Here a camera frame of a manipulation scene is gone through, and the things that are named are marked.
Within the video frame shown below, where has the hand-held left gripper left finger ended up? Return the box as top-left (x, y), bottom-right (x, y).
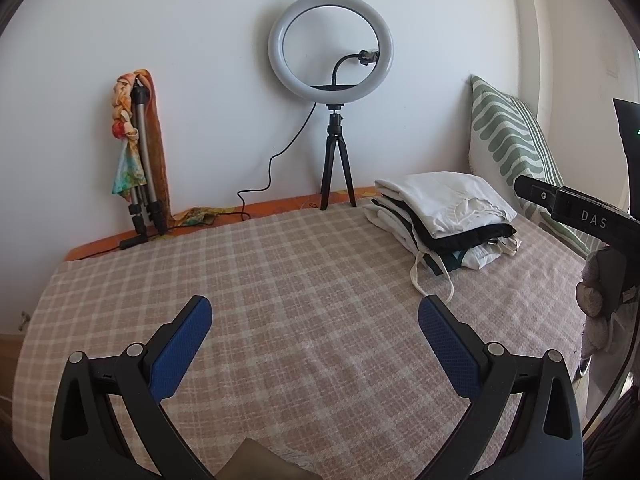
top-left (47, 296), bottom-right (216, 480)

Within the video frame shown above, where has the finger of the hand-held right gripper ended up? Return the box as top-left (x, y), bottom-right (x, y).
top-left (514, 175), bottom-right (567, 212)

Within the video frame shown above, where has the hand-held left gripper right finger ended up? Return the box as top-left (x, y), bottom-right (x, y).
top-left (417, 295), bottom-right (586, 480)

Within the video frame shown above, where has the person's right hand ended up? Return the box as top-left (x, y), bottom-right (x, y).
top-left (575, 249), bottom-right (626, 361)

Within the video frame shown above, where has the green patterned pillow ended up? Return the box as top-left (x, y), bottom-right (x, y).
top-left (467, 75), bottom-right (608, 262)

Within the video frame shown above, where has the black garment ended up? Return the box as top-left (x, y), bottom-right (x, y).
top-left (395, 197), bottom-right (517, 254)

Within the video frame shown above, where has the white folded garment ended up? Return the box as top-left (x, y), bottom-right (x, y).
top-left (461, 237), bottom-right (522, 269)

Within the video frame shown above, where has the dark green garment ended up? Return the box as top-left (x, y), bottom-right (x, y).
top-left (425, 250), bottom-right (467, 277)

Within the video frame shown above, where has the orange bed sheet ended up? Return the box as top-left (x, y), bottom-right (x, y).
top-left (65, 187), bottom-right (381, 262)

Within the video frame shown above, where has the yellow patterned cloth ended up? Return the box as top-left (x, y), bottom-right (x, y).
top-left (171, 205), bottom-right (229, 229)

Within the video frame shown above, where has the pink plaid blanket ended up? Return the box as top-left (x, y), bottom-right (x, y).
top-left (12, 199), bottom-right (592, 480)

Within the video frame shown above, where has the white tote bag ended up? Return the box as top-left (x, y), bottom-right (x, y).
top-left (362, 200), bottom-right (457, 302)

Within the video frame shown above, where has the silver tripod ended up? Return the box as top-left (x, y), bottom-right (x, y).
top-left (127, 82), bottom-right (169, 237)

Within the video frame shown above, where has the colourful scarf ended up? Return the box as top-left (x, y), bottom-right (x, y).
top-left (111, 72), bottom-right (151, 197)

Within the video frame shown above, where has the black mini tripod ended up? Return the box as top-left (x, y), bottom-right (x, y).
top-left (319, 104), bottom-right (359, 211)

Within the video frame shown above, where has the black cable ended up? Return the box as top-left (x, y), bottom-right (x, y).
top-left (145, 104), bottom-right (319, 235)

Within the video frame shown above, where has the white ring light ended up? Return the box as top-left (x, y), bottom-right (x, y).
top-left (268, 0), bottom-right (396, 107)

